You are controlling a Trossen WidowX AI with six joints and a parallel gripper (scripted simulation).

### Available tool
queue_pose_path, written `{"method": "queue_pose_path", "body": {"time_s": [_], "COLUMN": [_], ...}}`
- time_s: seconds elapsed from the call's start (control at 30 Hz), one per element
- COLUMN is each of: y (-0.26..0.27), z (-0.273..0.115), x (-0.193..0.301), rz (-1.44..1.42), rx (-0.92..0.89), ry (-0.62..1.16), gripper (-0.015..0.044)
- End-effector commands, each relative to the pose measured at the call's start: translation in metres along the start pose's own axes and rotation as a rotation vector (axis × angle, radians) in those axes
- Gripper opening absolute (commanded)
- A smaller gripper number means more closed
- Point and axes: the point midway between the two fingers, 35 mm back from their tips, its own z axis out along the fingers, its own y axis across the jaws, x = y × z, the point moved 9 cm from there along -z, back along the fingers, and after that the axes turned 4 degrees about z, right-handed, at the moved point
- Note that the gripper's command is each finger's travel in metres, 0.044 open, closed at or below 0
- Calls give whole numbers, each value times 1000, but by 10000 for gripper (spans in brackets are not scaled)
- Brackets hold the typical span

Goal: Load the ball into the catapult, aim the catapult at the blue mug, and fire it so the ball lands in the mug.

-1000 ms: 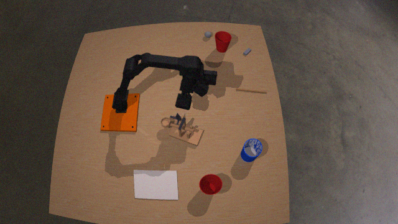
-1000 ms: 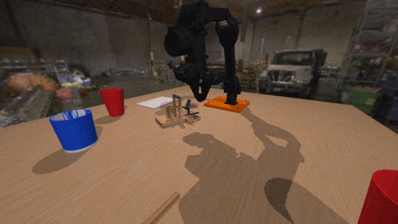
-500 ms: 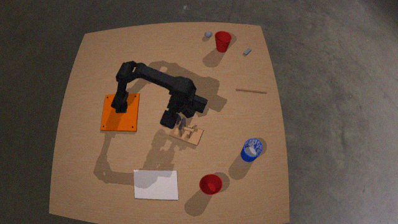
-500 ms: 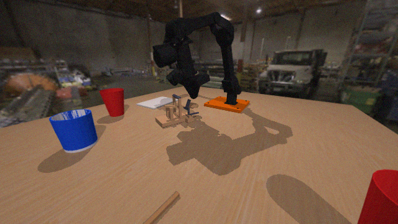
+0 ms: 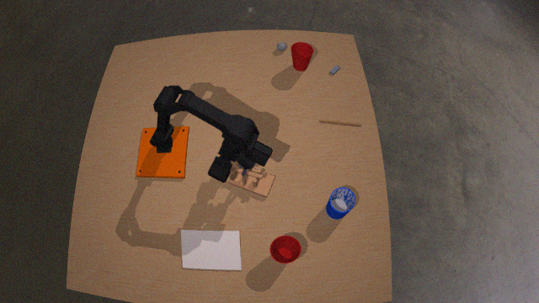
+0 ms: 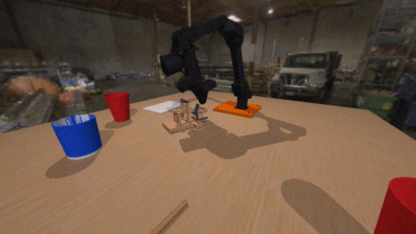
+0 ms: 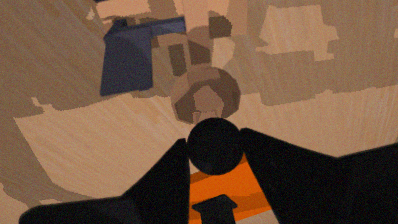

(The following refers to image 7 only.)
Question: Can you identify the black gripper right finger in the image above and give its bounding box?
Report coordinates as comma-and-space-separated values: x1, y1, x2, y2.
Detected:
240, 128, 398, 224

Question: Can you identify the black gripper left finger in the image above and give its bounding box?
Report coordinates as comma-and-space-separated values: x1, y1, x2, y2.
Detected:
18, 138, 190, 224

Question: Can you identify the black ball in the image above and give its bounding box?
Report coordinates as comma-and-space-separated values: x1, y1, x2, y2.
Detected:
186, 117, 245, 176

